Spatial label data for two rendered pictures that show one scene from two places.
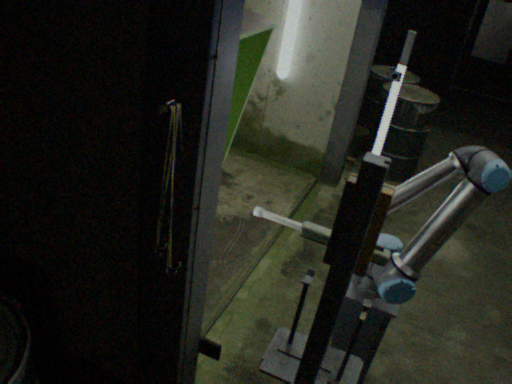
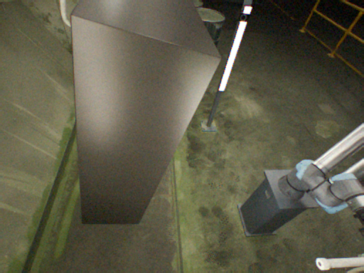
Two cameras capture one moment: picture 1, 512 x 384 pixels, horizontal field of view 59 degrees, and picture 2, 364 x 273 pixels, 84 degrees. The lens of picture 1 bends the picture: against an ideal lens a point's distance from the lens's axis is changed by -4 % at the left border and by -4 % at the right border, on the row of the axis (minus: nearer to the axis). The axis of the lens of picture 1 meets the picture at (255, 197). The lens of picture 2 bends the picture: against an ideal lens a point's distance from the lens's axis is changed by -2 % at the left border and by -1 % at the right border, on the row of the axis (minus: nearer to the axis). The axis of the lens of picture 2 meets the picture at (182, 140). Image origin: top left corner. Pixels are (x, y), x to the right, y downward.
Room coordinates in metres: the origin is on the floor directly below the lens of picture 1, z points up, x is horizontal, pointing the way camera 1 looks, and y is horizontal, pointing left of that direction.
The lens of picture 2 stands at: (1.50, 0.54, 1.87)
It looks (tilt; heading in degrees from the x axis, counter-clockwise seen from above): 48 degrees down; 328
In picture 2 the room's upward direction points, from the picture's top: 11 degrees clockwise
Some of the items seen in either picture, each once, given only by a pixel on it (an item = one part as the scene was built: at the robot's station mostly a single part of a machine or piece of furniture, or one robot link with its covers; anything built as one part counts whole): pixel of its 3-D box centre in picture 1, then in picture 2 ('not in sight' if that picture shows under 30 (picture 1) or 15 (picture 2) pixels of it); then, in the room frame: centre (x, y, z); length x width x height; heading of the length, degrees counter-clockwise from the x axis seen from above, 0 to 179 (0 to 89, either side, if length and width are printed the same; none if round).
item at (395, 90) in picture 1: (385, 123); (232, 54); (3.01, -0.77, 1.02); 0.06 x 0.02 x 0.83; 72
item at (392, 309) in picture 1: (353, 330); (270, 205); (1.77, -0.62, 0.32); 0.31 x 0.31 x 0.64; 72
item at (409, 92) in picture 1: (411, 93); (206, 15); (4.49, -1.31, 0.86); 0.54 x 0.54 x 0.01
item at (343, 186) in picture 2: not in sight; (348, 187); (1.57, -0.44, 1.13); 0.12 x 0.09 x 0.10; 161
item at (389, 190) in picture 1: (357, 226); not in sight; (1.02, -0.27, 1.42); 0.12 x 0.06 x 0.26; 72
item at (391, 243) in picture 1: (383, 255); (306, 175); (1.76, -0.63, 0.83); 0.17 x 0.15 x 0.18; 8
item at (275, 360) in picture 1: (311, 364); not in sight; (1.10, -0.29, 0.78); 0.31 x 0.23 x 0.01; 72
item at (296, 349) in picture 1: (324, 327); not in sight; (1.12, -0.30, 0.95); 0.26 x 0.15 x 0.32; 72
